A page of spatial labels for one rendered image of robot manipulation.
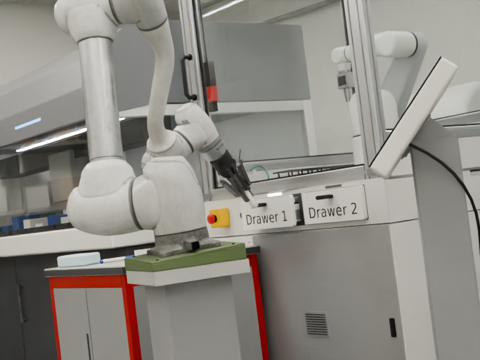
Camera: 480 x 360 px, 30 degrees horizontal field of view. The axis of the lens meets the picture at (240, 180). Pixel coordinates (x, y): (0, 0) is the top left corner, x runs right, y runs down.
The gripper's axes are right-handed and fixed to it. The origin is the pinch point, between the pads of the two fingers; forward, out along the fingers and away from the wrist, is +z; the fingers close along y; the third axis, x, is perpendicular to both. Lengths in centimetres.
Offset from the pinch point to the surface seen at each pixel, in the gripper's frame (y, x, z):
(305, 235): 0.9, -14.2, 18.7
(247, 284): -15.5, 11.1, 26.7
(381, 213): 4, -52, 14
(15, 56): 168, 429, -56
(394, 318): -15, -52, 42
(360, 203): 4.5, -45.1, 10.4
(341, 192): 7.1, -36.8, 6.8
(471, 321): -33, -103, 23
